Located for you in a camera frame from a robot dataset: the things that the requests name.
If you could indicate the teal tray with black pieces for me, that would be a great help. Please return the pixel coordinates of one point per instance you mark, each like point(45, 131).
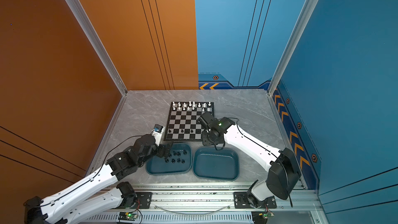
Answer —
point(157, 166)

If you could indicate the teal tray with white pieces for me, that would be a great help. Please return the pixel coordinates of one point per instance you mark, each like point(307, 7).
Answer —
point(216, 164)

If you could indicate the right aluminium corner post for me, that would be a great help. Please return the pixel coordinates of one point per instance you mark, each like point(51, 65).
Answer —
point(300, 25)

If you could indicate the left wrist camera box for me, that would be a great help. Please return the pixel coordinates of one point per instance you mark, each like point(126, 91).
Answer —
point(157, 129)

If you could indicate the circuit board right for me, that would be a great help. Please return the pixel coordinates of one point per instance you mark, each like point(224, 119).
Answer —
point(262, 217)

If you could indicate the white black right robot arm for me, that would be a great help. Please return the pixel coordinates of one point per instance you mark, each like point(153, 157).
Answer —
point(283, 171)

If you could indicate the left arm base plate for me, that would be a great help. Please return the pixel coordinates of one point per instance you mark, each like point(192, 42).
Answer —
point(143, 201)

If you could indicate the black white chessboard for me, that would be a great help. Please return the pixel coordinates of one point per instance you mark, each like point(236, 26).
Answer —
point(183, 121)

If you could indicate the left aluminium corner post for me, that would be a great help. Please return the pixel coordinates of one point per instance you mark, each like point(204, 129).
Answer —
point(82, 18)

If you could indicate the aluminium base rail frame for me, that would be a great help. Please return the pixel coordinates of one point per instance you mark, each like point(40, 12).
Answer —
point(214, 204)

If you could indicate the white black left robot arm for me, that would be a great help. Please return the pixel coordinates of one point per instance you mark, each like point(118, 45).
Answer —
point(102, 190)

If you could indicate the aluminium corner post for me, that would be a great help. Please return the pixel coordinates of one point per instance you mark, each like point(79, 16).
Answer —
point(300, 25)
point(82, 18)

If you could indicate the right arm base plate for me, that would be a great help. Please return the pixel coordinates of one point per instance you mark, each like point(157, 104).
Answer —
point(243, 200)

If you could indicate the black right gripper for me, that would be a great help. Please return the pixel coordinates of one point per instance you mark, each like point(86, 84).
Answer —
point(205, 142)

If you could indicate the green circuit board left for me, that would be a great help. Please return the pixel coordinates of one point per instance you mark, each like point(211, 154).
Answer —
point(128, 217)

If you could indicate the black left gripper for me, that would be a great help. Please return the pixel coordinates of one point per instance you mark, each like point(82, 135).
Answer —
point(162, 152)

